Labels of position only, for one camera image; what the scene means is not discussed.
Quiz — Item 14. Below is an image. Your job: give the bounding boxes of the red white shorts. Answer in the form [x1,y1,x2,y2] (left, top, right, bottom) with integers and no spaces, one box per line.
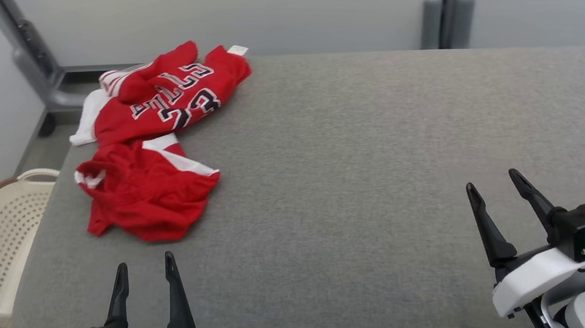
[70,127,231,257]

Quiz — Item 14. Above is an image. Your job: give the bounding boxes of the red white jersey shirt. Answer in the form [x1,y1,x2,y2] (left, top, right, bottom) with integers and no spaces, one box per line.
[57,31,261,154]

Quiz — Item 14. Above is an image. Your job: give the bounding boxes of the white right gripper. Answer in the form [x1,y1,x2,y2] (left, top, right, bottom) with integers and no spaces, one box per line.
[464,157,585,323]

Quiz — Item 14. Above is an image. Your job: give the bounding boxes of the black caster wheel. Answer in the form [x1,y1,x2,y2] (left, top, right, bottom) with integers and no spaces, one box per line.
[35,112,60,139]

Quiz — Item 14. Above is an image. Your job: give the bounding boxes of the grey metal frame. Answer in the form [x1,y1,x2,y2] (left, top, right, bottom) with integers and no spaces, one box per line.
[0,0,142,122]

